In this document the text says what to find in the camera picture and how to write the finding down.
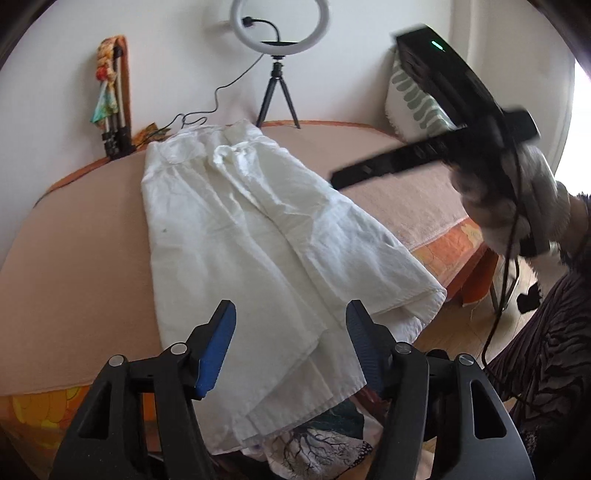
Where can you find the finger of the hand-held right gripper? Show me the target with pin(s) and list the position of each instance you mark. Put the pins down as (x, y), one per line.
(392, 161)

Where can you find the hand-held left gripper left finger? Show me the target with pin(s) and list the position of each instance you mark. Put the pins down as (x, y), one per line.
(214, 355)

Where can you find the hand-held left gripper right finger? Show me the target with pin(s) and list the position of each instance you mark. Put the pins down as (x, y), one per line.
(364, 346)

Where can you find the white linen trousers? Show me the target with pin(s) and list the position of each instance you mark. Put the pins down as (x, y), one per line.
(231, 221)

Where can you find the person's right forearm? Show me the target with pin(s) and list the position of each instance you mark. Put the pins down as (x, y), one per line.
(579, 221)

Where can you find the person's right hand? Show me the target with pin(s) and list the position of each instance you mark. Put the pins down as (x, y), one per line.
(540, 184)

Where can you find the green patterned white pillow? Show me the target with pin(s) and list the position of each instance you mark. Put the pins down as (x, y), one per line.
(415, 106)

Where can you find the tree printed cloth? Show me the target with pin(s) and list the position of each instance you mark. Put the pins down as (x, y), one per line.
(323, 443)

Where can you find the black mini tripod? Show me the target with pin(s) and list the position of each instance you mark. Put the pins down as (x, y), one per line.
(276, 78)

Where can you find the black gooseneck phone holder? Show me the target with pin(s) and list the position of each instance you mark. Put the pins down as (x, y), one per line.
(281, 43)

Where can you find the beige blanket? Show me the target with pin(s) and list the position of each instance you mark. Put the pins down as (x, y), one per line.
(83, 254)

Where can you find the small black cloth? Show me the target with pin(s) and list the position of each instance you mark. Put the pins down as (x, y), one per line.
(527, 300)

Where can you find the person's striped clothing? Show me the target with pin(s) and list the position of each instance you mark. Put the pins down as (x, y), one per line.
(554, 332)

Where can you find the bed with orange cover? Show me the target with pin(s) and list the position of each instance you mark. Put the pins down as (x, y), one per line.
(32, 410)

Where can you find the small orange cloth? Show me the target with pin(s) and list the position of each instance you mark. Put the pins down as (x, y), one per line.
(145, 134)

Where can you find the folded silver tripod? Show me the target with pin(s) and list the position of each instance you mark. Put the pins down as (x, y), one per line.
(117, 138)

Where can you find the colourful scarf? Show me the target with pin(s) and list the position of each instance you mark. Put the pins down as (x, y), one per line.
(104, 106)

